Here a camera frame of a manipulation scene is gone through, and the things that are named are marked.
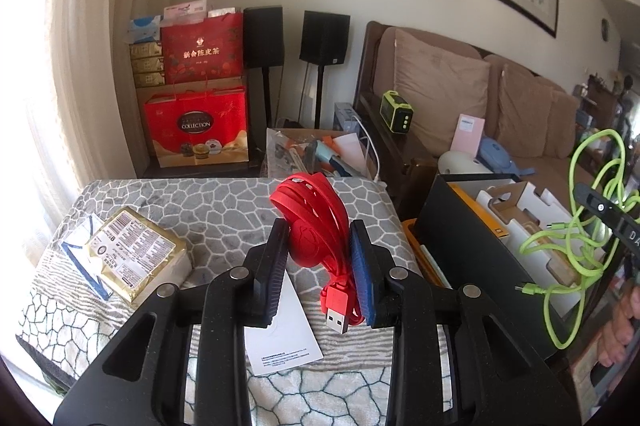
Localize green cord lanyard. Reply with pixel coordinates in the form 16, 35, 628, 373
514, 127, 640, 350

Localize red ribbon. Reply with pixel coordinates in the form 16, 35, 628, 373
269, 173, 363, 334

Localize tan paper package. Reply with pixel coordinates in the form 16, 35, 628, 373
84, 207, 193, 308

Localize right hand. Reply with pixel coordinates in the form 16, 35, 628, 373
598, 285, 640, 368

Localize grey patterned blanket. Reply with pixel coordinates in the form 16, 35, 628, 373
16, 177, 454, 426

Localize white paper card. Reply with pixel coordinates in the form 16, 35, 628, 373
244, 275, 323, 376

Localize white cardboard box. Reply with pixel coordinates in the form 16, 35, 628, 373
475, 181, 579, 289

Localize orange WD box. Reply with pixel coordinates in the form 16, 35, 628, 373
448, 183, 509, 243

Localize blue plush toy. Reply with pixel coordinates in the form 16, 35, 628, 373
477, 136, 522, 176

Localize white helmet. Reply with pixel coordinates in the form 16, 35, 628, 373
437, 151, 491, 175

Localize blue face mask pack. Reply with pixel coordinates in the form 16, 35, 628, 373
60, 214, 113, 301

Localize red collection gift box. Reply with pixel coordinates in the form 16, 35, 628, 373
143, 86, 250, 168

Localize pink booklet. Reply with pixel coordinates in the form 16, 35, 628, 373
450, 113, 485, 157

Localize green black lantern device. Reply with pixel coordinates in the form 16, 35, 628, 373
380, 90, 413, 135

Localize brown sofa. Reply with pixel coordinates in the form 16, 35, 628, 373
355, 21, 593, 218

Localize red tea gift bag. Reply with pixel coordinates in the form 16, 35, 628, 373
160, 12, 243, 85

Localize left black speaker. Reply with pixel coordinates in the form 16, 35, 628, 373
243, 6, 284, 69

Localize cream curtain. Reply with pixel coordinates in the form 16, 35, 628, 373
50, 0, 170, 185

